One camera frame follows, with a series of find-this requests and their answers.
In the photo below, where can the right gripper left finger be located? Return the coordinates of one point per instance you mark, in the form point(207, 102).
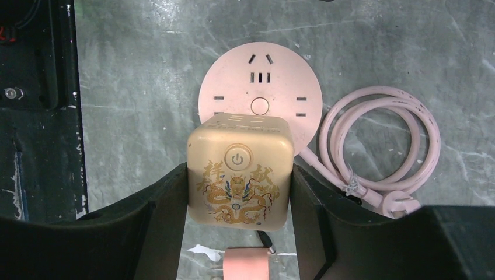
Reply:
point(138, 237)

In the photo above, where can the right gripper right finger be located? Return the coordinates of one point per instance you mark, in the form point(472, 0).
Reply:
point(338, 239)

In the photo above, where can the salmon cube plug adapter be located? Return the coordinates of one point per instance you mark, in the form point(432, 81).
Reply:
point(246, 263)

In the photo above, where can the tan cube socket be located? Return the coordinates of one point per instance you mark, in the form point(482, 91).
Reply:
point(239, 172)

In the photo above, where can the round pink power socket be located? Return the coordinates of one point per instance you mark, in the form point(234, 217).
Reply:
point(264, 79)

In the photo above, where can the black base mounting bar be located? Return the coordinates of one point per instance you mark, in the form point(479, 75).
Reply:
point(43, 176)

